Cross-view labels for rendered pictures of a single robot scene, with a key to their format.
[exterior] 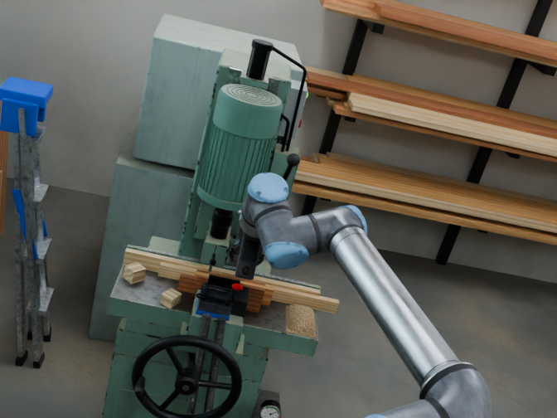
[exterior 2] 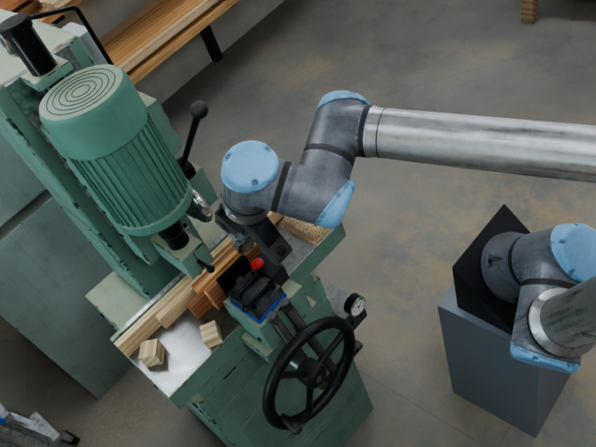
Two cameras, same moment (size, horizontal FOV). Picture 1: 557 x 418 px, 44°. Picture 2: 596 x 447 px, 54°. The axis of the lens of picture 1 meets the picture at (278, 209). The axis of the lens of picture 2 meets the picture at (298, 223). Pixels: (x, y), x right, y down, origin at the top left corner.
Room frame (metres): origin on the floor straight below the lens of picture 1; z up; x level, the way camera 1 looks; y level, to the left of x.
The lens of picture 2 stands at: (0.75, 0.31, 1.98)
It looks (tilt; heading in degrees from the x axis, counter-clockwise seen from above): 45 degrees down; 336
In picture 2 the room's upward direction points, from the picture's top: 22 degrees counter-clockwise
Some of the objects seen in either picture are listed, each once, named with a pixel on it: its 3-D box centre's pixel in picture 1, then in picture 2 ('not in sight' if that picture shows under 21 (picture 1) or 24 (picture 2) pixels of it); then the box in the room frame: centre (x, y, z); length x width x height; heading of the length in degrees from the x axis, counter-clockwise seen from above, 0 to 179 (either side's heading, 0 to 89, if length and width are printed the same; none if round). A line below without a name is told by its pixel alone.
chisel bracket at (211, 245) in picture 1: (216, 245); (183, 250); (1.80, 0.15, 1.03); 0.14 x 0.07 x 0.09; 6
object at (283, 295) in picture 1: (249, 288); (239, 247); (1.79, 0.02, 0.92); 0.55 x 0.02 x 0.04; 96
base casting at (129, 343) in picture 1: (201, 302); (200, 295); (1.90, 0.16, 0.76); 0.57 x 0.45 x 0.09; 6
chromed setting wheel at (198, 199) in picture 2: not in sight; (194, 203); (1.92, 0.04, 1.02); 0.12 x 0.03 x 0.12; 6
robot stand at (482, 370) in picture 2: not in sight; (512, 339); (1.36, -0.49, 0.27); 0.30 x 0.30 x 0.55; 10
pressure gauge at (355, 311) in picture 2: (269, 412); (354, 306); (1.60, -0.13, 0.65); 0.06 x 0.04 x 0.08; 96
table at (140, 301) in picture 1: (215, 316); (250, 299); (1.68, 0.09, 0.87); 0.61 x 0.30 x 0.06; 96
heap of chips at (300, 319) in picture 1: (302, 316); (305, 218); (1.73, -0.15, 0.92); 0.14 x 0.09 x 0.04; 6
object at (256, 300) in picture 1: (228, 294); (241, 272); (1.70, 0.07, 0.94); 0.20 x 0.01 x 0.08; 96
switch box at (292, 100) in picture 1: (292, 109); (89, 61); (2.11, 0.04, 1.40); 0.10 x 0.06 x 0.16; 6
